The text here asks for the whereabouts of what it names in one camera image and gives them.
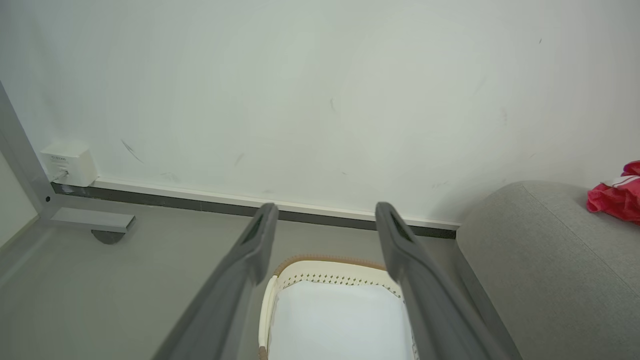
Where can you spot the white wall socket box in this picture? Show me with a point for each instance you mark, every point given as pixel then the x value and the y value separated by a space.
pixel 75 162

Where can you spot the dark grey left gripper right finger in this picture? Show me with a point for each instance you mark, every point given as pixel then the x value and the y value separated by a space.
pixel 435 310

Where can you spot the red garment with white stripes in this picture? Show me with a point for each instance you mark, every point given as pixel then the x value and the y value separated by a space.
pixel 617 200

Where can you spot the grey fabric sofa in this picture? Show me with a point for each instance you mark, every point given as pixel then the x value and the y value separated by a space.
pixel 550 270

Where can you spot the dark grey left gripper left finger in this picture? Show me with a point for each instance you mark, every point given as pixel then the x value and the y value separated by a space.
pixel 225 300

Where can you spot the white and dark skirting board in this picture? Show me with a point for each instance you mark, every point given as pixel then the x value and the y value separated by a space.
pixel 200 200

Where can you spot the grey metal frame with foot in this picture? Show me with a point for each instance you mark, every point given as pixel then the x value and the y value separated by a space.
pixel 90 219

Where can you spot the white plastic laundry basket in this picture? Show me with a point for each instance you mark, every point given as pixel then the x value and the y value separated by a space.
pixel 325 267

